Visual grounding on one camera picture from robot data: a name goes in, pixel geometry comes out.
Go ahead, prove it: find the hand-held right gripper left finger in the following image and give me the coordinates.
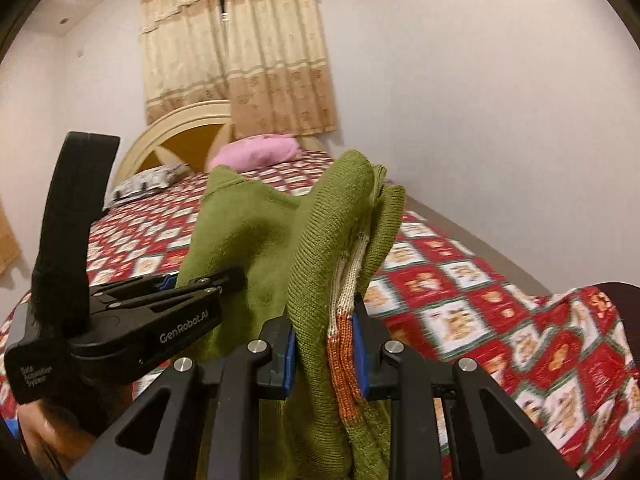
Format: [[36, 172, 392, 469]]
[[67, 317, 297, 480]]

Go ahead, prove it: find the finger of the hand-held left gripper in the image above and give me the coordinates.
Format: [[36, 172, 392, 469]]
[[100, 266, 246, 312], [89, 274, 179, 302]]

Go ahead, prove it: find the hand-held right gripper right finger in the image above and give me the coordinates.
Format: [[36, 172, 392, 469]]
[[351, 305, 581, 480]]

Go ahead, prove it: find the green orange knitted sweater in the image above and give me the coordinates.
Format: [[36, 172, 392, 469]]
[[172, 149, 407, 480]]

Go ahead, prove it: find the person's left hand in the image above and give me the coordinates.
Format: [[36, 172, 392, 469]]
[[17, 385, 133, 467]]

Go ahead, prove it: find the orange patterned curtain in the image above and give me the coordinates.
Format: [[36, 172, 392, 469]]
[[0, 199, 22, 277]]

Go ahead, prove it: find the white dark spotted pillow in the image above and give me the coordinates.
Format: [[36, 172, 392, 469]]
[[103, 162, 192, 208]]

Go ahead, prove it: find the red bear printed blanket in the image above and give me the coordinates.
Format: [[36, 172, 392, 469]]
[[0, 152, 640, 480]]

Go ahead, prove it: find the pink pillow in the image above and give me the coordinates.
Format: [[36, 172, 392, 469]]
[[207, 134, 301, 171]]

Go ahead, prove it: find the cream wooden bed headboard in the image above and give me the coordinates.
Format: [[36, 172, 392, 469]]
[[106, 100, 236, 196]]

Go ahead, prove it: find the beige patterned curtain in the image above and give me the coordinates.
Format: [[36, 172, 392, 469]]
[[224, 0, 337, 139], [139, 0, 232, 127]]

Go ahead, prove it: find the dark cloth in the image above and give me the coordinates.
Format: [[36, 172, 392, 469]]
[[594, 281, 640, 367]]

